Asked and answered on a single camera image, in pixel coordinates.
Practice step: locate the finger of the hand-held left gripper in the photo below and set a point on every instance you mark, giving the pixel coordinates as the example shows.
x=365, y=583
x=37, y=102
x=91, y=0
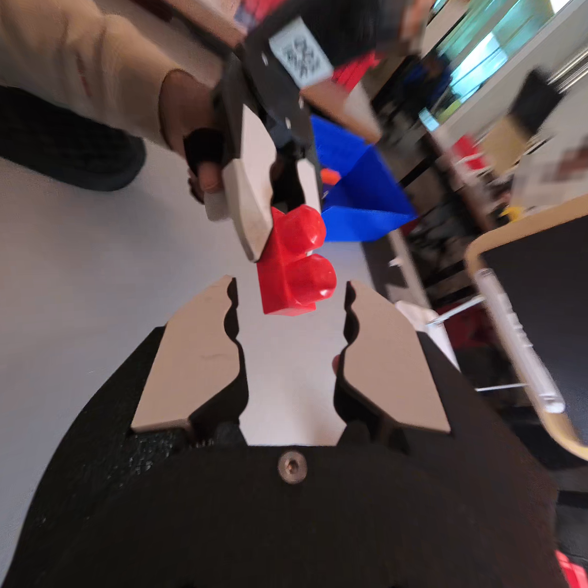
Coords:
x=308, y=183
x=248, y=193

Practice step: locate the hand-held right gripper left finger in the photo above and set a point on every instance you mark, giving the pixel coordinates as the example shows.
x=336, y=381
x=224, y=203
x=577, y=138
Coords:
x=193, y=363

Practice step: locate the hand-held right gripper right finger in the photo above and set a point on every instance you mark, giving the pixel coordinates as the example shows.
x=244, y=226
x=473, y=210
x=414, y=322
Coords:
x=390, y=363

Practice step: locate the blue plastic bin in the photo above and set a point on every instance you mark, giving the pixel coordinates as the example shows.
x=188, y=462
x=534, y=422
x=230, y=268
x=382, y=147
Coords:
x=367, y=206

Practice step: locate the red two-stud toy block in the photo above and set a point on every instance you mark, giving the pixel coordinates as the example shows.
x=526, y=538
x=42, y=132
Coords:
x=285, y=275

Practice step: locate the person's left forearm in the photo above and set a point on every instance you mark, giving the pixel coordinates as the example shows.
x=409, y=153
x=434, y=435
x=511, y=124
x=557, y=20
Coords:
x=92, y=59

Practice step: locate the red rounded object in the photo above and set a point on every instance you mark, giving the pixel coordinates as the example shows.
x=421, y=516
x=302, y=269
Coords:
x=574, y=572

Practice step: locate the person's left hand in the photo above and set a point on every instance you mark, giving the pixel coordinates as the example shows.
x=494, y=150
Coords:
x=183, y=105

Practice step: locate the orange block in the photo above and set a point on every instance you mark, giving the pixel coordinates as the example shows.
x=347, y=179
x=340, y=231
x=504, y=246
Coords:
x=330, y=177

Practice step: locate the wooden table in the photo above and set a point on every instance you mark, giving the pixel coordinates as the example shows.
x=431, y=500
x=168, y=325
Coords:
x=340, y=105

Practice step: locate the black seat cushion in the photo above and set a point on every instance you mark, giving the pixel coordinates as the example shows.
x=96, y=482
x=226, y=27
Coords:
x=69, y=147

